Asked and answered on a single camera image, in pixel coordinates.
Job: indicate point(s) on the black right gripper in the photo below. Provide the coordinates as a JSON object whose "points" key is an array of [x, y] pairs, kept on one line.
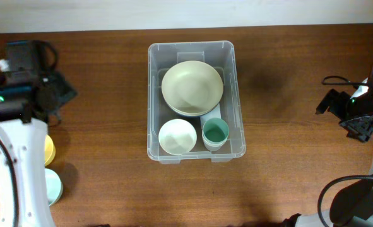
{"points": [[362, 130]]}

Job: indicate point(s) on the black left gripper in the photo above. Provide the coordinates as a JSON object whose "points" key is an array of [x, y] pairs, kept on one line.
{"points": [[67, 91]]}

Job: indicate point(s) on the mint green plastic cup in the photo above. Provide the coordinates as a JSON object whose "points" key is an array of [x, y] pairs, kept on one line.
{"points": [[215, 131]]}

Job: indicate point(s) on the grey plastic cup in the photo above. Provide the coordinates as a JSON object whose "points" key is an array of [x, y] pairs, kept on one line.
{"points": [[213, 146]]}

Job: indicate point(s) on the cream bowl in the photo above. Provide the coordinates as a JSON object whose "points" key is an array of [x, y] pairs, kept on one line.
{"points": [[192, 81], [189, 109]]}

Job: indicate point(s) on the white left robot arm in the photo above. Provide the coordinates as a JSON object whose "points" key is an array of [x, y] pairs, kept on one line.
{"points": [[23, 190]]}

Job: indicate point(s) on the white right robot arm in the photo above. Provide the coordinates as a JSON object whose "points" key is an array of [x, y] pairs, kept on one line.
{"points": [[346, 201]]}

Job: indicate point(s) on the clear plastic storage container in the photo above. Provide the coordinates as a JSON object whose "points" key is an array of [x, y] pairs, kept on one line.
{"points": [[221, 56]]}

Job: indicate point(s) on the white label in container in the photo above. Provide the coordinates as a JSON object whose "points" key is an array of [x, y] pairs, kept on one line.
{"points": [[215, 113]]}

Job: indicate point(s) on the yellow small bowl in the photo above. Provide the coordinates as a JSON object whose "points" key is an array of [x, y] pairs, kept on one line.
{"points": [[49, 150]]}

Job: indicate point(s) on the light teal small bowl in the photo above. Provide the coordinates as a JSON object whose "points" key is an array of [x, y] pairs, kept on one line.
{"points": [[54, 186]]}

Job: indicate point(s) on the white small bowl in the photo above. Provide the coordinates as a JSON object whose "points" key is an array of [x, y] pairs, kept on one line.
{"points": [[177, 137]]}

